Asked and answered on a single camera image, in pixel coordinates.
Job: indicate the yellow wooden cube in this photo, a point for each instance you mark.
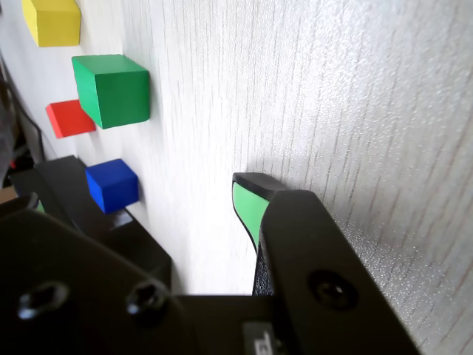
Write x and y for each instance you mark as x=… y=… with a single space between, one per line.
x=51 y=22

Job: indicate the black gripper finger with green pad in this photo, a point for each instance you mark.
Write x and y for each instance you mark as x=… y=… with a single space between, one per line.
x=74 y=296
x=314 y=259

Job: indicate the blue wooden cube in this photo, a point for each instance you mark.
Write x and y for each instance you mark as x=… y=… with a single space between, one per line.
x=114 y=188

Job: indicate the red wooden cube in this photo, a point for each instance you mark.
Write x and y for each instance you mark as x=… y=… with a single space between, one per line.
x=68 y=120

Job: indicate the green wooden cube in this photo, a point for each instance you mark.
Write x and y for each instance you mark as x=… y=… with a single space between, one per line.
x=118 y=100

